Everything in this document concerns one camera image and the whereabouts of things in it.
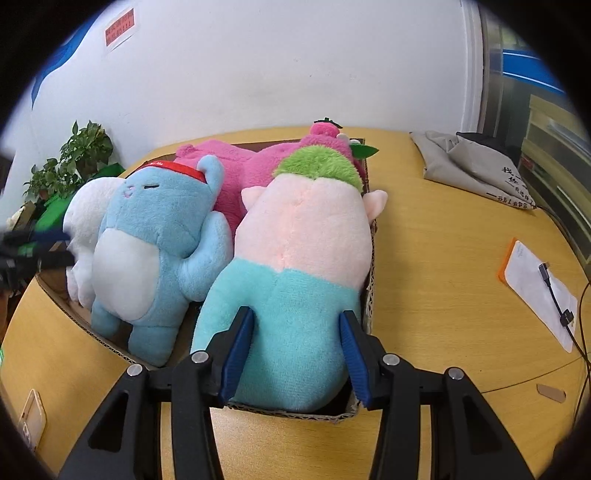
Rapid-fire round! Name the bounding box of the white phone case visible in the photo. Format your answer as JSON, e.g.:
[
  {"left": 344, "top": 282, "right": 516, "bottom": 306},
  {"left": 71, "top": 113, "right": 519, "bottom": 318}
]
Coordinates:
[{"left": 17, "top": 389, "right": 47, "bottom": 451}]

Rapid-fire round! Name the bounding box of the red wall notice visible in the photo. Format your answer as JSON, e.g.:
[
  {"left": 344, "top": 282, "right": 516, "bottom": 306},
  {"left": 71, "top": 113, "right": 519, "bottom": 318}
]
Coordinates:
[{"left": 104, "top": 8, "right": 136, "bottom": 47}]

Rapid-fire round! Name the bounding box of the pink bear plush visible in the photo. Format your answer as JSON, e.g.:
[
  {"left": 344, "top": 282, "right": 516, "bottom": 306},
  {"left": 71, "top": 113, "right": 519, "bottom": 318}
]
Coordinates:
[{"left": 174, "top": 118, "right": 378, "bottom": 231}]

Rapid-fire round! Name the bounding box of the green cloth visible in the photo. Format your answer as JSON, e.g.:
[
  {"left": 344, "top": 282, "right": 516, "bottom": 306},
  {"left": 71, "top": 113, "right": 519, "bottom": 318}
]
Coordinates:
[{"left": 34, "top": 163, "right": 124, "bottom": 232}]

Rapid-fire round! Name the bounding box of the grey tote bag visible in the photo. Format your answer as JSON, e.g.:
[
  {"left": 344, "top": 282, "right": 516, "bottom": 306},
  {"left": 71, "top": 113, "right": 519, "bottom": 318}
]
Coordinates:
[{"left": 410, "top": 131, "right": 536, "bottom": 210}]

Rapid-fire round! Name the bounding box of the potted green plant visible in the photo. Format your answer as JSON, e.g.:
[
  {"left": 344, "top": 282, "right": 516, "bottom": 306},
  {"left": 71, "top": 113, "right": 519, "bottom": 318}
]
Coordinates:
[{"left": 59, "top": 121, "right": 113, "bottom": 180}]

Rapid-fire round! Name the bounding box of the blue banner strip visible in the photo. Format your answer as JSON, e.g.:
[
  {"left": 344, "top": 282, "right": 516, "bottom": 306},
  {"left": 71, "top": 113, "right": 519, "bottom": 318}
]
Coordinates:
[{"left": 502, "top": 49, "right": 566, "bottom": 95}]

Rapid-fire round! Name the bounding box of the black usb cable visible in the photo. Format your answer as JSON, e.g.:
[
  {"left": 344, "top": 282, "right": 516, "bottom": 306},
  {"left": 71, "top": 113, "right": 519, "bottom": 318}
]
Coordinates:
[{"left": 537, "top": 261, "right": 591, "bottom": 416}]

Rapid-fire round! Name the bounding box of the small tan tag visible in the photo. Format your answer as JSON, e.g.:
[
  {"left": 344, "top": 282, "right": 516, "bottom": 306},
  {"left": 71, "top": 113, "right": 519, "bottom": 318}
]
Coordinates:
[{"left": 536, "top": 383, "right": 567, "bottom": 404}]

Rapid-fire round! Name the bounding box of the light blue plush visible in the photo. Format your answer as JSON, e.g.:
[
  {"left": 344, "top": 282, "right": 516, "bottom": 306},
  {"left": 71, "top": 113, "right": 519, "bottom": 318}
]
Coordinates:
[{"left": 91, "top": 155, "right": 233, "bottom": 367}]

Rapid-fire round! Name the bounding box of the white orange paper pad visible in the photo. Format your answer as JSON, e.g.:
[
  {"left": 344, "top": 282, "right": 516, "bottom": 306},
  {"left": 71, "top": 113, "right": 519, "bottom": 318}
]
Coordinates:
[{"left": 497, "top": 238, "right": 578, "bottom": 353}]

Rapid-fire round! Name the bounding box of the pink teal green-haired plush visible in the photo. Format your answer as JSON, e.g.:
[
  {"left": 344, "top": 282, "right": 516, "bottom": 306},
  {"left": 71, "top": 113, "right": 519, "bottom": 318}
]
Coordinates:
[{"left": 191, "top": 145, "right": 388, "bottom": 413}]

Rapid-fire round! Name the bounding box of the white panda plush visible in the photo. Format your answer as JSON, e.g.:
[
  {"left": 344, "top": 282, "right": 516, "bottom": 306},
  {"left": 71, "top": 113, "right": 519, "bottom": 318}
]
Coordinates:
[{"left": 63, "top": 177, "right": 124, "bottom": 310}]

